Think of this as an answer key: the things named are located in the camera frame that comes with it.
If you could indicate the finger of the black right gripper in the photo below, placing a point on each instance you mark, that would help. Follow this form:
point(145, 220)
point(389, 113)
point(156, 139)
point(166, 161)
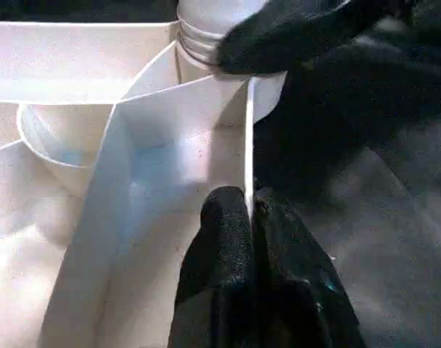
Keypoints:
point(285, 36)

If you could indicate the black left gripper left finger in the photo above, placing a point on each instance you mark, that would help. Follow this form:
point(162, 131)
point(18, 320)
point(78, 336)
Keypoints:
point(220, 261)

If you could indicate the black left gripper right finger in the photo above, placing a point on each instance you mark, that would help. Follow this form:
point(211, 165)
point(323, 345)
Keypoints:
point(296, 279)

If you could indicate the white plastic table top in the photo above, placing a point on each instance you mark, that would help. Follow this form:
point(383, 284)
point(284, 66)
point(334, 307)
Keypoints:
point(61, 127)

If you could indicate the black glossy mat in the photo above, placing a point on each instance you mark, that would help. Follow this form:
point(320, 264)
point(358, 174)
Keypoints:
point(387, 235)

